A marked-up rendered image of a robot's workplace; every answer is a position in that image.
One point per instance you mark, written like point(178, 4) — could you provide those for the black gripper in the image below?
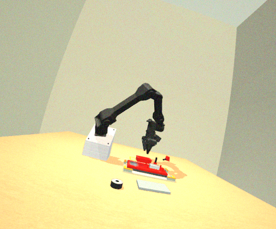
point(148, 140)

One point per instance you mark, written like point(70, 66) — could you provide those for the small black toy tyre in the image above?
point(116, 183)

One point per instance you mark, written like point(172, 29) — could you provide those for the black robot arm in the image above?
point(144, 92)

